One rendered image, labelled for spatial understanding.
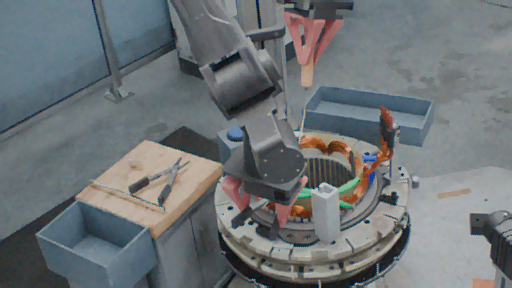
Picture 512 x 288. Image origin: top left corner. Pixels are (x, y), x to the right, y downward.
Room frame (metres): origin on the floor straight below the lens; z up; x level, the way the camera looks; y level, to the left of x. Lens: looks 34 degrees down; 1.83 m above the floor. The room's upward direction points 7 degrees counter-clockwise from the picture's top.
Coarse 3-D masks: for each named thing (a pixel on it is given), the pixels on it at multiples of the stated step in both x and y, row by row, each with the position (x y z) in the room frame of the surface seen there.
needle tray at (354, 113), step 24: (312, 96) 1.26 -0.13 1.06; (336, 96) 1.28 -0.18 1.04; (360, 96) 1.26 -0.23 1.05; (384, 96) 1.23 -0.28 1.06; (408, 96) 1.21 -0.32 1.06; (312, 120) 1.20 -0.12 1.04; (336, 120) 1.17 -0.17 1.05; (360, 120) 1.15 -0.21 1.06; (408, 120) 1.18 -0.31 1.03; (432, 120) 1.17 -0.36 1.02; (408, 144) 1.10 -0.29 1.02
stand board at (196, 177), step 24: (144, 144) 1.16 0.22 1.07; (120, 168) 1.09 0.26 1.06; (144, 168) 1.08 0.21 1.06; (192, 168) 1.06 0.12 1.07; (216, 168) 1.05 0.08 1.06; (96, 192) 1.02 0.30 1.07; (144, 192) 1.00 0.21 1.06; (192, 192) 0.99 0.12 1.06; (144, 216) 0.94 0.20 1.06; (168, 216) 0.93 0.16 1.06
